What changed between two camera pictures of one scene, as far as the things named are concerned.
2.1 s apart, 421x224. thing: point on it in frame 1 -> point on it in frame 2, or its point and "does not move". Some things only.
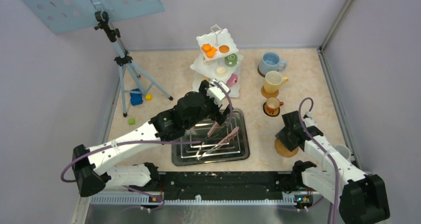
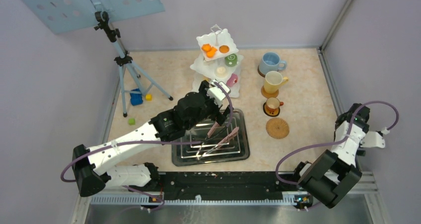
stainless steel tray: (230, 143) does not move
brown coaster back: (262, 75) does not move
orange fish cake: (211, 53) does not move
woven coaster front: (283, 150) -> (277, 128)
